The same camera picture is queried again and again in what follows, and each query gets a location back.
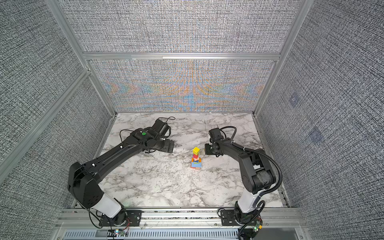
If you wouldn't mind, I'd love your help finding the yellow wood cube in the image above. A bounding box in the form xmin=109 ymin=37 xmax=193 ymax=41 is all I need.
xmin=193 ymin=147 xmax=201 ymax=156

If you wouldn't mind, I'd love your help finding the light blue wood block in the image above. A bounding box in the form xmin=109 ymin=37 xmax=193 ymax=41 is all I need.
xmin=191 ymin=163 xmax=202 ymax=168

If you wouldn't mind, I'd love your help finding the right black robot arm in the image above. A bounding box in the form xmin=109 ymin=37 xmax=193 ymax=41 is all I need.
xmin=205 ymin=138 xmax=283 ymax=225

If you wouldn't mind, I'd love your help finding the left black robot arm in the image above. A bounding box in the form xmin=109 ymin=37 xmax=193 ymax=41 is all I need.
xmin=68 ymin=128 xmax=175 ymax=227

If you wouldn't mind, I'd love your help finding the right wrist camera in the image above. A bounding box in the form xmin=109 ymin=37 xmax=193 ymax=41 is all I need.
xmin=209 ymin=128 xmax=226 ymax=144

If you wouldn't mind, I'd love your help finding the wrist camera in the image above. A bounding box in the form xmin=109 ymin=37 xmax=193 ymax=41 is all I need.
xmin=209 ymin=128 xmax=226 ymax=144
xmin=152 ymin=118 xmax=171 ymax=139

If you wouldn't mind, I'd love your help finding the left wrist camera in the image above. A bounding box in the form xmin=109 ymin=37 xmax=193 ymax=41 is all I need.
xmin=152 ymin=118 xmax=171 ymax=139

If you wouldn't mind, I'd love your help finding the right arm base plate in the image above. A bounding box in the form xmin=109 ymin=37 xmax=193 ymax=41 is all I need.
xmin=217 ymin=209 xmax=263 ymax=226

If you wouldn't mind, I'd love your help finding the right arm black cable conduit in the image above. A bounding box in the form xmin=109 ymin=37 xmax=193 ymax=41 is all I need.
xmin=219 ymin=125 xmax=283 ymax=238

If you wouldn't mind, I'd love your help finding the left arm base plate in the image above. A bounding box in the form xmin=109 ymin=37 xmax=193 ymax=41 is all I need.
xmin=99 ymin=210 xmax=143 ymax=228

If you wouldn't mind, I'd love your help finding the aluminium mounting rail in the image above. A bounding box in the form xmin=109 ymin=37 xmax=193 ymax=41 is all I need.
xmin=55 ymin=208 xmax=307 ymax=230

